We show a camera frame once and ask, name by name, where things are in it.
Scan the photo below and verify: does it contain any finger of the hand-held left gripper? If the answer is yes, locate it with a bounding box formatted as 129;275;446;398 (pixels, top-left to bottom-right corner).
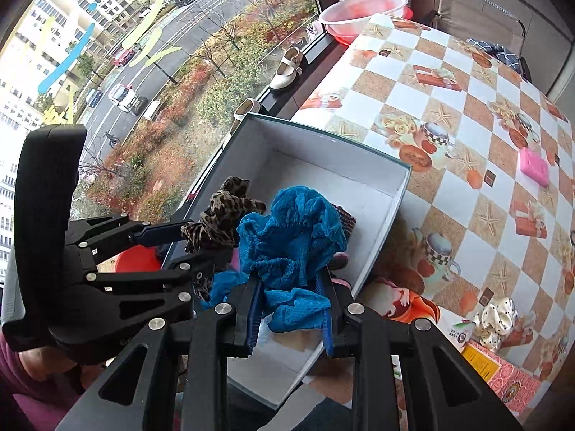
66;214;189;258
84;251;219;301

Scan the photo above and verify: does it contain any white cardboard box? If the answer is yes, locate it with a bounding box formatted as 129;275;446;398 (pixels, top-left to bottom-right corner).
159;113;413;409

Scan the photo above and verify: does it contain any leopard print scrunchie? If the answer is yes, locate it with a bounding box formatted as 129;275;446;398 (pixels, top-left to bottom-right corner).
180;176;268;301

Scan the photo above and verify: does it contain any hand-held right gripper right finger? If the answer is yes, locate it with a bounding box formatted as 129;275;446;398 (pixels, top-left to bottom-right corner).
314;269;524;431

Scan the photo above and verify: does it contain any person's left forearm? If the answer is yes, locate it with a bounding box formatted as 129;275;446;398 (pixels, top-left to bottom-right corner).
0;330;104;431

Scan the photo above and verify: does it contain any beige strap shoe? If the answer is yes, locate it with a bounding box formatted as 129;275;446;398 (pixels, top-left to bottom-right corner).
268;46;308;96

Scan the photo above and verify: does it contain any pink soft pouch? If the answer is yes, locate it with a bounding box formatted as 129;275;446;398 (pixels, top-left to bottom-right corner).
520;147;551;187

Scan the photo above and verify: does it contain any brown woven scrunchie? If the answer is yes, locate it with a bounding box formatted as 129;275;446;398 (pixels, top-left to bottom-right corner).
335;205;358;238

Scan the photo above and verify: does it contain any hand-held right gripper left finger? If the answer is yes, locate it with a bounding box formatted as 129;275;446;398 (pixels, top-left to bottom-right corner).
56;274;263;431

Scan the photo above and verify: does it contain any pink plastic basin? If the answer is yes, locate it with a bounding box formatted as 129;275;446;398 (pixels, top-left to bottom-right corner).
319;0;407;39

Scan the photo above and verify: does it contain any red plastic basin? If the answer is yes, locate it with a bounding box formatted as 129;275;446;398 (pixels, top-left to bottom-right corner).
326;6;414;46

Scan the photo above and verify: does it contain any red plastic bucket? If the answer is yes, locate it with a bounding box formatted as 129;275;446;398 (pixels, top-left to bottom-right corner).
114;245;165;274

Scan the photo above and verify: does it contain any metal folding bed frame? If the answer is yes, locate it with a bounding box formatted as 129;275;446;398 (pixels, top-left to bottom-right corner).
433;0;526;46

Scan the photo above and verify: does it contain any white green packet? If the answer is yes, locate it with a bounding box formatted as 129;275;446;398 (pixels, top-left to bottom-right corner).
438;312;479;353

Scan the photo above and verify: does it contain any checkered printed tablecloth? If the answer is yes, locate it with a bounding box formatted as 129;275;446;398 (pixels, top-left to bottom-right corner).
290;13;575;396

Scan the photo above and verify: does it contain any dark plaid cloth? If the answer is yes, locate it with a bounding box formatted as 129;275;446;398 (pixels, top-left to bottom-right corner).
466;38;524;77

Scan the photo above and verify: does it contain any white polka dot scrunchie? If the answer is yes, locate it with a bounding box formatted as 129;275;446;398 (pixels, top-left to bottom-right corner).
471;296;515;353

